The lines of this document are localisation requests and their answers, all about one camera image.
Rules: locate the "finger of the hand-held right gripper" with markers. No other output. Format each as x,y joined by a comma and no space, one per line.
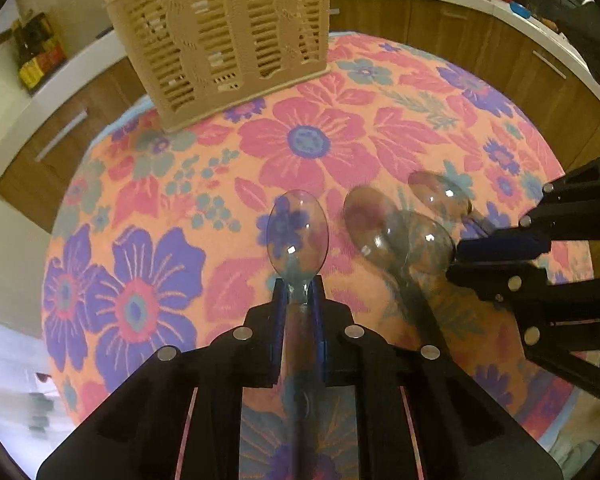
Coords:
505,244
500,272

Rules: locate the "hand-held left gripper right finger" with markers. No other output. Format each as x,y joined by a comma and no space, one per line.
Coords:
317,330

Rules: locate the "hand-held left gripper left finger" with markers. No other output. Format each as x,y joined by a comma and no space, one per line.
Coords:
279,330

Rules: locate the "clear blue plastic spoon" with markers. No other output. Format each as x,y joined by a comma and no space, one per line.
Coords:
297,235

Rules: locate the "clear brown plastic spoon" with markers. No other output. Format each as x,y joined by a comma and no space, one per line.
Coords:
367,220

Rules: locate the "beige slotted plastic utensil basket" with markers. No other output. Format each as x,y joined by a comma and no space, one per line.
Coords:
215,45

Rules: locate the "floral orange tablecloth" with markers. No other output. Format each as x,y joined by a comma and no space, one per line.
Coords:
300,140

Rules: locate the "blue container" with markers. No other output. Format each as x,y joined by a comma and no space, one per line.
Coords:
520,10

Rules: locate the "slim dark sauce bottle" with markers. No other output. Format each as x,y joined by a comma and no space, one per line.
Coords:
24,60

